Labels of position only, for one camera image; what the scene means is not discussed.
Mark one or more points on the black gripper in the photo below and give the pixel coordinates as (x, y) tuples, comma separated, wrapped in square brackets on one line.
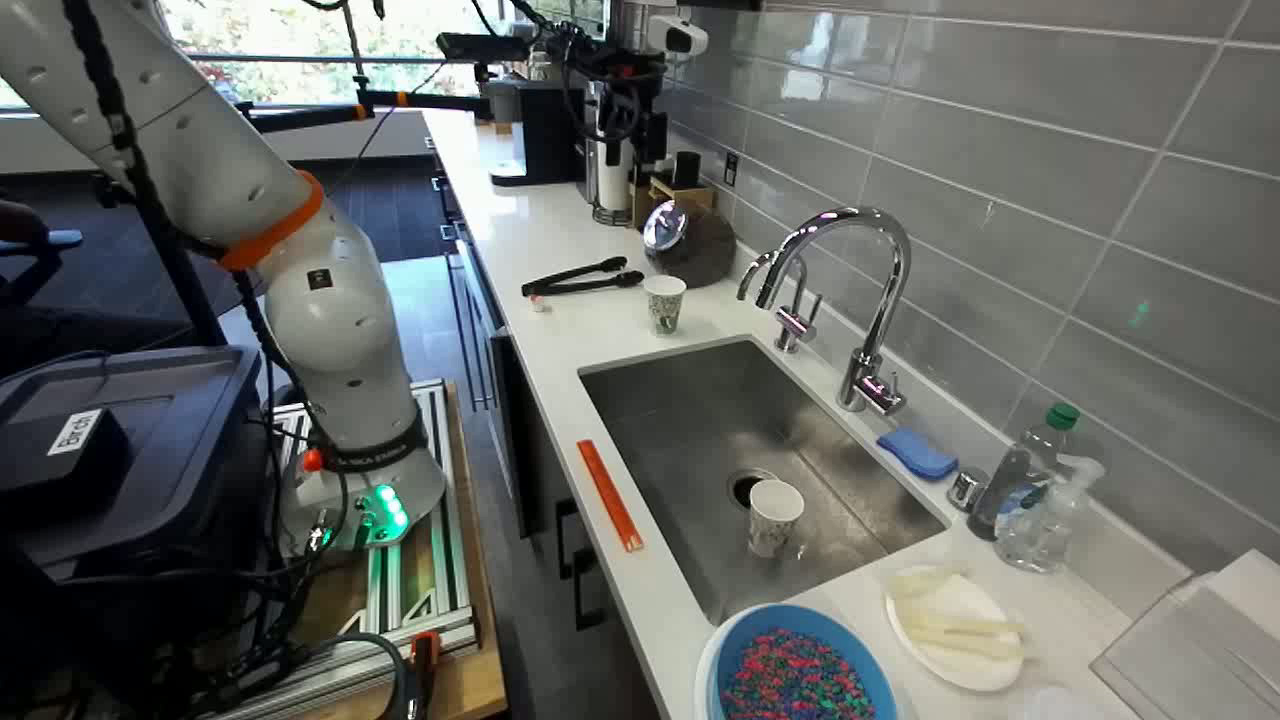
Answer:
[(633, 104)]

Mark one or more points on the printed white paper cup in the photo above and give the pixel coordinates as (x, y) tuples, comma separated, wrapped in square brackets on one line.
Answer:
[(667, 307), (779, 513)]

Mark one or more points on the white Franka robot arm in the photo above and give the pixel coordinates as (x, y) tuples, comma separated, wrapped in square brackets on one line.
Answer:
[(333, 307)]

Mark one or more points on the stainless steel sink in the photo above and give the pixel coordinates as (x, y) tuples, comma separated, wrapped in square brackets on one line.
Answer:
[(695, 414)]

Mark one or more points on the round sink drain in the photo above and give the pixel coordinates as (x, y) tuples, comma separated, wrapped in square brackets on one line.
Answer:
[(745, 488)]

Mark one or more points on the clear acrylic cup dispenser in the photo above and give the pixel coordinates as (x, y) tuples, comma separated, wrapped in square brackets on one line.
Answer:
[(1203, 644)]

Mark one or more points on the silver white canister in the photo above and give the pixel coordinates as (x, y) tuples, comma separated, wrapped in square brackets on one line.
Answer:
[(612, 181)]

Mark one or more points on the black coffee machine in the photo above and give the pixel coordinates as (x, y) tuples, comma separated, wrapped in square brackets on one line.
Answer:
[(540, 133)]

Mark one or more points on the steel pot lid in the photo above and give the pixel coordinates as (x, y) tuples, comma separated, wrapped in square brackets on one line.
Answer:
[(667, 229)]

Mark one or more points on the black kitchen tongs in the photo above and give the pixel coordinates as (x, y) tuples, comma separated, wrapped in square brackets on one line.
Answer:
[(583, 277)]

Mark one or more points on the small chrome tap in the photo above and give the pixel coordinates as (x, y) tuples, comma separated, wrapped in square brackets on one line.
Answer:
[(793, 321)]

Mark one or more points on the tall chrome gooseneck faucet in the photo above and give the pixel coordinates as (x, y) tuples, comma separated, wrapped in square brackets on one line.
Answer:
[(875, 381)]

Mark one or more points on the orange flat strip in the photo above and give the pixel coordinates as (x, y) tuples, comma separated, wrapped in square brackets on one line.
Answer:
[(610, 495)]

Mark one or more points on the blue sponge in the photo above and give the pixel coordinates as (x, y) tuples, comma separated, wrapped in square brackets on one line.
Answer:
[(919, 454)]

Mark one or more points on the green capped water bottle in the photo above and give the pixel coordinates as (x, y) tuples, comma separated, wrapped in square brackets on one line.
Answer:
[(1012, 483)]

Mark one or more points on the blue bowl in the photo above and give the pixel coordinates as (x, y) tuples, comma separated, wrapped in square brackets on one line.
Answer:
[(745, 641)]

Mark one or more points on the dark grey plastic bin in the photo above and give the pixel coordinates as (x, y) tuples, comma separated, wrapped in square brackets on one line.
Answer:
[(162, 441)]

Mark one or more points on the clear plastic bottle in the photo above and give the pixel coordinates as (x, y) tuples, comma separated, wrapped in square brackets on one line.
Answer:
[(1053, 525)]

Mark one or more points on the multicoloured bead pile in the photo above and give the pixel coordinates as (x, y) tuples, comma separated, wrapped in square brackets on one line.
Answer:
[(800, 680)]

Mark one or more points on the wooden base platform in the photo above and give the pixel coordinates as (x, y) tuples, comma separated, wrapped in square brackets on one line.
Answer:
[(465, 680)]

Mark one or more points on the pale wooden stick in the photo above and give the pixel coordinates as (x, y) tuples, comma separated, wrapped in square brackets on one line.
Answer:
[(975, 639)]

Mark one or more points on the small white plate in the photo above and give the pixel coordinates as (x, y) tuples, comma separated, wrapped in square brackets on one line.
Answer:
[(954, 666)]

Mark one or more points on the black box with white label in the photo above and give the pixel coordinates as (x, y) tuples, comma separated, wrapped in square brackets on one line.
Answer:
[(62, 463)]

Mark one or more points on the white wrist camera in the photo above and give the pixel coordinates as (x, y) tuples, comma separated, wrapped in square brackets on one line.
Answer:
[(672, 36)]

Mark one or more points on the wall power outlet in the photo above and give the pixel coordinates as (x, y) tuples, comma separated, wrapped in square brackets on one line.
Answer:
[(731, 171)]

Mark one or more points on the aluminium extrusion frame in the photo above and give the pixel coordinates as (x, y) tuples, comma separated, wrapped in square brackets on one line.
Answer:
[(425, 574)]

